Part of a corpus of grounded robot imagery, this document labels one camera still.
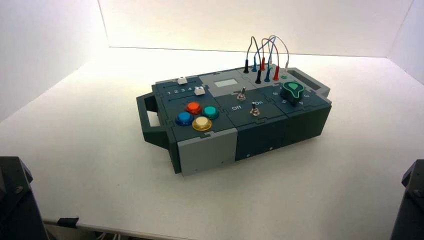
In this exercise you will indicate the yellow round push button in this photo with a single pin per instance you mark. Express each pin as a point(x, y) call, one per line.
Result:
point(201, 123)

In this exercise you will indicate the dark tape piece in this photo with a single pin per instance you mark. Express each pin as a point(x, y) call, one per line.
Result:
point(68, 222)

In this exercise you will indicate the metal toggle switch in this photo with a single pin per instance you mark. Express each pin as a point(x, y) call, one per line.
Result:
point(241, 96)
point(254, 111)

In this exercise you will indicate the orange round push button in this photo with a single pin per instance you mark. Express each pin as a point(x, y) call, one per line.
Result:
point(193, 107)

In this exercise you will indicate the blue round push button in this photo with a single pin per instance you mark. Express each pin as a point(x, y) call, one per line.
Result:
point(184, 118)

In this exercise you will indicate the dark teal grey control box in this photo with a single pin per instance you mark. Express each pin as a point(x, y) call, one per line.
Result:
point(258, 132)

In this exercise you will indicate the small grey display screen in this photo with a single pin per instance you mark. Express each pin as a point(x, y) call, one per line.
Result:
point(226, 83)

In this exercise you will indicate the white slider cap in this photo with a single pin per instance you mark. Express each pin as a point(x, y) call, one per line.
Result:
point(199, 91)
point(182, 80)

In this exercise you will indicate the teal round push button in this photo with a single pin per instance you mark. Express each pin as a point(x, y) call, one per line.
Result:
point(210, 112)

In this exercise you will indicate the green topped dark rotary knob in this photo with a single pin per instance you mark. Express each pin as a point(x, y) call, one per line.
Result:
point(293, 91)

